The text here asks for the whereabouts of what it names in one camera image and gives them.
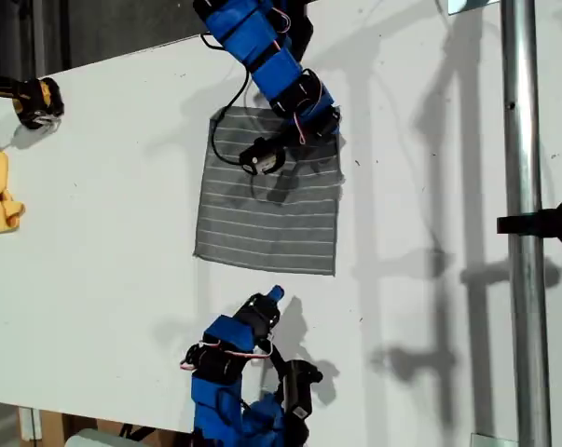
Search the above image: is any steel post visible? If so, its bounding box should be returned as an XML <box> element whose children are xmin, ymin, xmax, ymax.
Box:
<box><xmin>500</xmin><ymin>0</ymin><xmax>553</xmax><ymax>447</ymax></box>

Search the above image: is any black post clamp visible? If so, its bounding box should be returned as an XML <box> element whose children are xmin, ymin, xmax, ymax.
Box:
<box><xmin>496</xmin><ymin>197</ymin><xmax>562</xmax><ymax>247</ymax></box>

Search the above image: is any white table bracket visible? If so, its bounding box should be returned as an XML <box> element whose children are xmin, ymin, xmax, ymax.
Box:
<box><xmin>18</xmin><ymin>407</ymin><xmax>43</xmax><ymax>441</ymax></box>

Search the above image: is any black camera stalk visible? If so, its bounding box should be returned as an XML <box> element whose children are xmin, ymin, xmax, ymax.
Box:
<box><xmin>264</xmin><ymin>124</ymin><xmax>305</xmax><ymax>151</ymax></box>

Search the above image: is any black camera box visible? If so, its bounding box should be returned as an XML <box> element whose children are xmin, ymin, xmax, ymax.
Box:
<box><xmin>280</xmin><ymin>359</ymin><xmax>324</xmax><ymax>420</ymax></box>
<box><xmin>240</xmin><ymin>137</ymin><xmax>286</xmax><ymax>176</ymax></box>

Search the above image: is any black yellow clamp tool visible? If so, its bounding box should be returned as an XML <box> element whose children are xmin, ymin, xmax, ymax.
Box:
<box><xmin>0</xmin><ymin>69</ymin><xmax>66</xmax><ymax>131</ymax></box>

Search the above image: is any brown cardboard box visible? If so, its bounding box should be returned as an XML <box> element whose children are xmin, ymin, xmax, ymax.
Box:
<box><xmin>38</xmin><ymin>409</ymin><xmax>128</xmax><ymax>447</ymax></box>

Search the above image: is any black camera cable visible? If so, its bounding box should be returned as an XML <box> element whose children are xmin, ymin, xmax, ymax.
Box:
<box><xmin>199</xmin><ymin>32</ymin><xmax>254</xmax><ymax>167</ymax></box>

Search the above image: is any white plastic object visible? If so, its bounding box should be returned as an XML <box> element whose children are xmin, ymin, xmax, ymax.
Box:
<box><xmin>64</xmin><ymin>427</ymin><xmax>123</xmax><ymax>447</ymax></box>

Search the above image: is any grey striped towel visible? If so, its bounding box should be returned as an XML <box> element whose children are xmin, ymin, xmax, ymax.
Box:
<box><xmin>192</xmin><ymin>104</ymin><xmax>347</xmax><ymax>278</ymax></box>

